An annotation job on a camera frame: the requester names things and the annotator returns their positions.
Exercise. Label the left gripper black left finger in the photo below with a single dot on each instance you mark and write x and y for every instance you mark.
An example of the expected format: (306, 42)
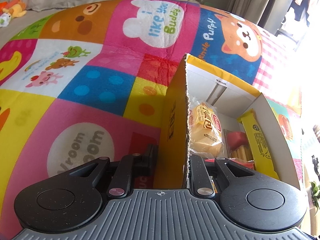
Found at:
(137, 164)

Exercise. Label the yellow snack bar packet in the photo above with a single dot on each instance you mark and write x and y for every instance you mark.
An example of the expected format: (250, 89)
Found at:
(258, 145)

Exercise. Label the red wafer stick packet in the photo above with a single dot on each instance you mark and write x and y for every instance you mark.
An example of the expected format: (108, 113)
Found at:
(234, 144)

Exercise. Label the yellow cardboard box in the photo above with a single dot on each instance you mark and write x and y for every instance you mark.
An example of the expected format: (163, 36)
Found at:
(231, 97)

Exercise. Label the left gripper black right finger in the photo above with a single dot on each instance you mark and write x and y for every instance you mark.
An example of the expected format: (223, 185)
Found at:
(202, 169)

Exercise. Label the orange plush toy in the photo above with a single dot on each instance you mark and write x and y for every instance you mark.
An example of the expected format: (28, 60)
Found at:
(16, 8)

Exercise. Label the potted plants on sill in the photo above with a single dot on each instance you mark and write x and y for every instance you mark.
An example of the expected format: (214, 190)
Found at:
(315, 195)

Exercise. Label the bun packet inside box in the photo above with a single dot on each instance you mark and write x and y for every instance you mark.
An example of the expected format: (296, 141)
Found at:
(201, 116)

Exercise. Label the white small plush toy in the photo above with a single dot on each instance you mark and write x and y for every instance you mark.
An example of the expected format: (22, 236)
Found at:
(5, 19)

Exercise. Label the colourful cartoon play mat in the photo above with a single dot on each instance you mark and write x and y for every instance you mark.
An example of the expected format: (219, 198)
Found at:
(90, 81)

